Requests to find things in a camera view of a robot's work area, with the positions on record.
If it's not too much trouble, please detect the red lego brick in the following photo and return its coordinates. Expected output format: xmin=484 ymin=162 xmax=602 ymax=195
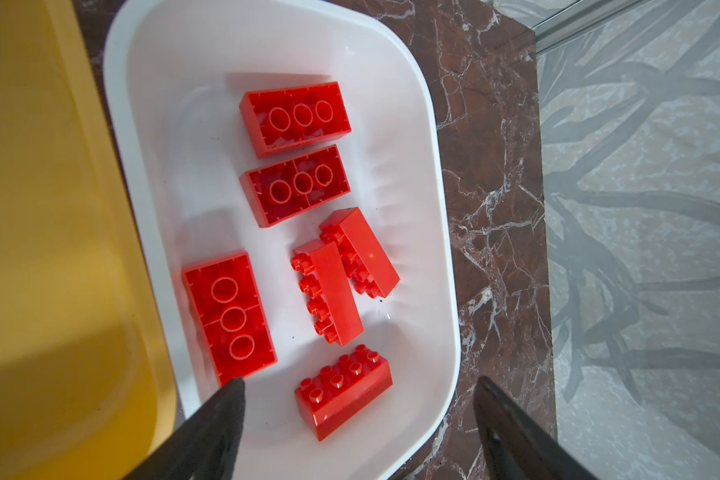
xmin=319 ymin=207 xmax=400 ymax=298
xmin=240 ymin=145 xmax=351 ymax=228
xmin=239 ymin=82 xmax=352 ymax=159
xmin=294 ymin=344 xmax=393 ymax=442
xmin=290 ymin=239 xmax=364 ymax=346
xmin=181 ymin=250 xmax=278 ymax=386

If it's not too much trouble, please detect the yellow container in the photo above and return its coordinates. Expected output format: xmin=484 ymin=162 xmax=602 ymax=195
xmin=0 ymin=1 xmax=177 ymax=479

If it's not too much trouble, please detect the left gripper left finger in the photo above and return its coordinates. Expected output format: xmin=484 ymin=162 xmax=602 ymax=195
xmin=126 ymin=377 xmax=246 ymax=479

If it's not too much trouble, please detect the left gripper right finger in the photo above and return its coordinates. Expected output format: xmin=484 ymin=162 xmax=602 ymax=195
xmin=473 ymin=376 xmax=594 ymax=479

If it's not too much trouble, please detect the right white container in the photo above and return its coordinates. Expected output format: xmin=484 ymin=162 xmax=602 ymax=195
xmin=103 ymin=1 xmax=461 ymax=479

